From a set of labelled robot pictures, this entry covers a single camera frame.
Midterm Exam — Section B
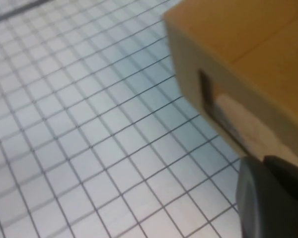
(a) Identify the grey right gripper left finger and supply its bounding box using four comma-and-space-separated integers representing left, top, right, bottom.
235, 156, 289, 238

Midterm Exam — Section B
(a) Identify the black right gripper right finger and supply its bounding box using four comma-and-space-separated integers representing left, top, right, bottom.
262, 155, 298, 238

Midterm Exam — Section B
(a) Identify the cardboard drawer with white handle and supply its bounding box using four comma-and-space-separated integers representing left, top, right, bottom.
162, 0, 298, 170

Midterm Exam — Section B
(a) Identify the white grid tablecloth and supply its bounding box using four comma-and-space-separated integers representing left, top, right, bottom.
0, 0, 298, 238

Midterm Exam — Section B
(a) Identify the dark grey tape strip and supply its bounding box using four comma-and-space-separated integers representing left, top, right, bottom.
0, 0, 49, 25

